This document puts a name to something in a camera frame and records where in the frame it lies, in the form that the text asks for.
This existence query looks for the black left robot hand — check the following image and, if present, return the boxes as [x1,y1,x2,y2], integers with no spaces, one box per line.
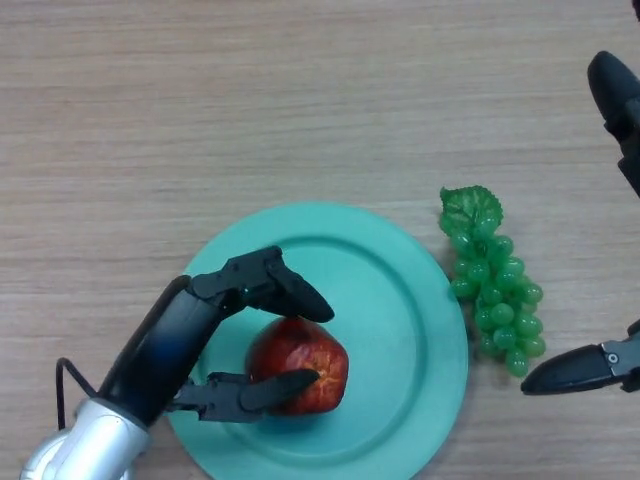
[97,245,335,426]

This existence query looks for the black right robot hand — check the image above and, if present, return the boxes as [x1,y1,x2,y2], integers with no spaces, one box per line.
[520,0,640,396]

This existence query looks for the red apple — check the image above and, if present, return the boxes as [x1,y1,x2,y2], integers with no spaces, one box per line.
[247,317,350,416]

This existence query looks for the green round plate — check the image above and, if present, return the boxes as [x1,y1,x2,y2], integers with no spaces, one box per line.
[164,201,470,480]

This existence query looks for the green plastic grape bunch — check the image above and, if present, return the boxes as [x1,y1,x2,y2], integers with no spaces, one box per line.
[438,185,548,378]

